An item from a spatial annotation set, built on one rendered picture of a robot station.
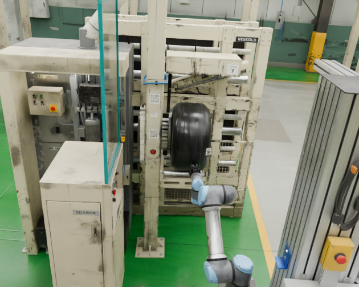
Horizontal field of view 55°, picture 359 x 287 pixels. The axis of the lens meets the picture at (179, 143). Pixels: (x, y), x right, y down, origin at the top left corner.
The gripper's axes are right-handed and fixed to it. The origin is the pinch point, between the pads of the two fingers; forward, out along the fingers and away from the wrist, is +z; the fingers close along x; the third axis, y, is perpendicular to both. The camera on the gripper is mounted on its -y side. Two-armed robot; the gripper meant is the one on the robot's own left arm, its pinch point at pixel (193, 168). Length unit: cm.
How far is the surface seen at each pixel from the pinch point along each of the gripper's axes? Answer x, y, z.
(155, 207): 28, -47, 22
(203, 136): -4.9, 27.8, -3.7
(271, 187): -118, -83, 150
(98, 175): 62, 19, -60
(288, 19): -356, 153, 878
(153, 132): 32.2, 24.2, 13.5
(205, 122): -6.5, 36.8, 2.0
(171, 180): 16.6, -14.5, 8.3
